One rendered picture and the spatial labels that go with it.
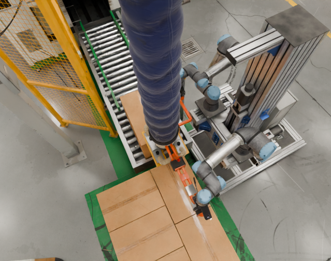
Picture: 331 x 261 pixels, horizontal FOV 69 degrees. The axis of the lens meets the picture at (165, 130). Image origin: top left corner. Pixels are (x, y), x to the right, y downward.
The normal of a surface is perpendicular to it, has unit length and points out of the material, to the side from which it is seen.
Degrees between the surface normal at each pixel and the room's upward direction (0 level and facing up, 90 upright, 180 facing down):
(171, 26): 79
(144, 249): 0
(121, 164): 0
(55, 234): 0
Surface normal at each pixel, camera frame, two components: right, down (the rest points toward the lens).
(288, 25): -0.04, -0.44
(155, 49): -0.06, 0.90
